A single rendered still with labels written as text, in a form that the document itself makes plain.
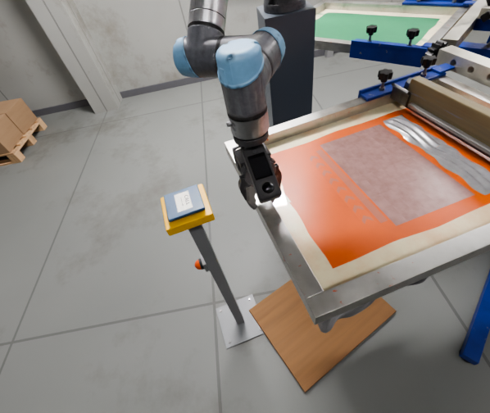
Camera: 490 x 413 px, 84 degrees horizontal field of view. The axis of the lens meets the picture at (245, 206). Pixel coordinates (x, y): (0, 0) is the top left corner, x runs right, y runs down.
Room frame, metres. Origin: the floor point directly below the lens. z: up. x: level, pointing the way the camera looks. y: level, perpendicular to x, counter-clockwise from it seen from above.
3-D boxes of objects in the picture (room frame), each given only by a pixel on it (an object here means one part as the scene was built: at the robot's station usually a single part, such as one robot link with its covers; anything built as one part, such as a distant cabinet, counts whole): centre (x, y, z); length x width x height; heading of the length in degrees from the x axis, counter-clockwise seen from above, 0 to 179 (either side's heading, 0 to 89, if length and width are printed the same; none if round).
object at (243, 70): (0.47, -0.05, 1.28); 0.09 x 0.08 x 0.11; 149
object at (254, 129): (0.46, -0.04, 1.20); 0.08 x 0.08 x 0.05
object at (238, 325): (0.53, 0.16, 0.48); 0.22 x 0.22 x 0.96; 9
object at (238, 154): (0.47, -0.04, 1.12); 0.09 x 0.08 x 0.12; 9
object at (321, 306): (0.50, -0.42, 0.97); 0.79 x 0.58 x 0.04; 99
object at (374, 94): (0.82, -0.61, 0.98); 0.30 x 0.05 x 0.07; 99
